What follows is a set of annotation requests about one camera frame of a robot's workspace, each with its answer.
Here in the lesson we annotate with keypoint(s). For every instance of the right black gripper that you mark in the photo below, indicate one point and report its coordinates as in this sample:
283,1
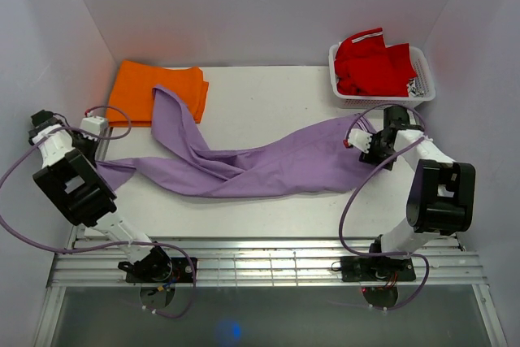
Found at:
369,157

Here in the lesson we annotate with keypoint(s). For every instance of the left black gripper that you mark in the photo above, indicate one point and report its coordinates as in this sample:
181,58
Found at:
93,147

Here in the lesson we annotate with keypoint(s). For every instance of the purple trousers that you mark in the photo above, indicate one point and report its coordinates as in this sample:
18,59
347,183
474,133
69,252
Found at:
310,160

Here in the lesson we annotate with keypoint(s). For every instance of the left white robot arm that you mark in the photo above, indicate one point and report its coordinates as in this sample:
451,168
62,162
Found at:
69,178

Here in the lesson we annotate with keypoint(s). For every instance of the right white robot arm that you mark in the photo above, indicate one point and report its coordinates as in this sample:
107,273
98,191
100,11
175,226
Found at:
441,196

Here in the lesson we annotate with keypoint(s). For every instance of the folded orange trousers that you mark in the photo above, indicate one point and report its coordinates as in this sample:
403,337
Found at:
132,100

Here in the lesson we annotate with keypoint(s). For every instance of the red trousers in basket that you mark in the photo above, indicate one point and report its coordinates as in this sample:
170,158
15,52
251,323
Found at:
365,66

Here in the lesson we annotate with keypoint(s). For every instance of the white plastic basket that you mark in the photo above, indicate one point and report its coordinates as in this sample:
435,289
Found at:
424,84

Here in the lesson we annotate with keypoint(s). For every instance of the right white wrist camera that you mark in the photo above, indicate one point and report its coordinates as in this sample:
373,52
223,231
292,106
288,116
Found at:
359,139

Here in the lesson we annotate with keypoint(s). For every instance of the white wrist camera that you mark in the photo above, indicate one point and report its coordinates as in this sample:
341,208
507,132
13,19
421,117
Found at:
93,127
359,139

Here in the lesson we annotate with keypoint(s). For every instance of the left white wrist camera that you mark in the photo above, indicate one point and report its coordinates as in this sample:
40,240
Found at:
93,127

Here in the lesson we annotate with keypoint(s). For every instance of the aluminium rail frame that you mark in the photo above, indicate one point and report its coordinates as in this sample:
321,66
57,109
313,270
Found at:
277,242

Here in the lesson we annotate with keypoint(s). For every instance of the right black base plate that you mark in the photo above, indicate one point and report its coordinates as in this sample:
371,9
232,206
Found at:
376,269

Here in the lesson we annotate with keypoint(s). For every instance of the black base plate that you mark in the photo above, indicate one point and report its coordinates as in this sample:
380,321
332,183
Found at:
181,272
376,269

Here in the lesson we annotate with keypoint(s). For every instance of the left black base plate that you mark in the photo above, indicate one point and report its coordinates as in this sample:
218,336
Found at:
181,272

